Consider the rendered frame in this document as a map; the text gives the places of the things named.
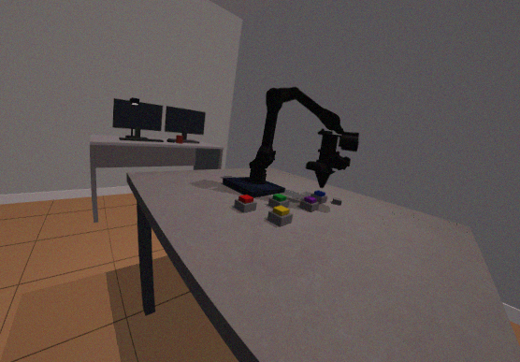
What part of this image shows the red button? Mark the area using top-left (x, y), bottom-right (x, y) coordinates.
top-left (234, 195), bottom-right (257, 213)

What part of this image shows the blue button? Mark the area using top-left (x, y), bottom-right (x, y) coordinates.
top-left (311, 191), bottom-right (327, 204)

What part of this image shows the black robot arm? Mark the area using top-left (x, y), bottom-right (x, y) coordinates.
top-left (247, 87), bottom-right (359, 184)

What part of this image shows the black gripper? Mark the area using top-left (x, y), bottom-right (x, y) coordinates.
top-left (306, 147), bottom-right (342, 188)

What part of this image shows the purple button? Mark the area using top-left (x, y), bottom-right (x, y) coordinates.
top-left (299, 196), bottom-right (320, 212)

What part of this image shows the yellow button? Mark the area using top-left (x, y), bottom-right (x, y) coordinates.
top-left (267, 206), bottom-right (293, 226)

